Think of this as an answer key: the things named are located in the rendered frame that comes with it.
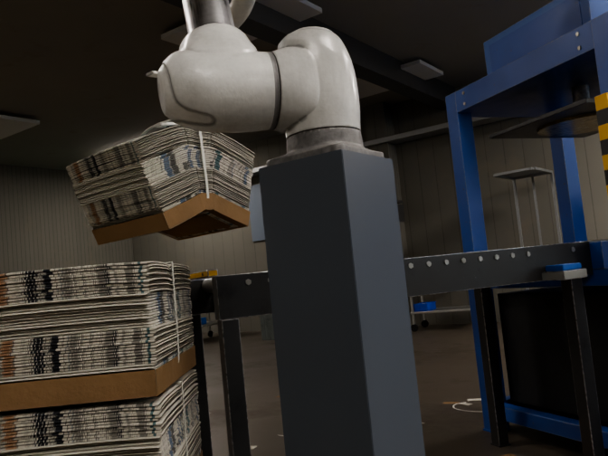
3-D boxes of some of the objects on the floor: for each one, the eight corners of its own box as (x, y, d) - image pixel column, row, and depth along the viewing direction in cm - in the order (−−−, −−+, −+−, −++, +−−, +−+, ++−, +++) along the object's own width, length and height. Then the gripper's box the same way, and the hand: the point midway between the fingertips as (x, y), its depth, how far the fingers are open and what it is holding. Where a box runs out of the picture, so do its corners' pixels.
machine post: (597, 410, 296) (555, 93, 308) (583, 407, 304) (543, 99, 316) (611, 407, 300) (569, 93, 311) (596, 404, 308) (555, 99, 319)
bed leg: (597, 480, 208) (570, 277, 213) (584, 476, 213) (557, 278, 218) (610, 477, 210) (583, 276, 215) (596, 472, 215) (570, 276, 220)
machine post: (495, 433, 274) (454, 90, 286) (482, 430, 282) (443, 97, 294) (511, 430, 277) (470, 91, 289) (498, 426, 285) (459, 97, 297)
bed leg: (203, 518, 209) (185, 316, 214) (199, 513, 214) (182, 315, 219) (219, 515, 211) (202, 313, 216) (215, 509, 216) (198, 313, 221)
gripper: (212, 60, 184) (154, 48, 167) (225, 142, 183) (168, 139, 166) (194, 67, 189) (137, 57, 172) (208, 147, 188) (151, 146, 171)
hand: (156, 98), depth 170 cm, fingers open, 14 cm apart
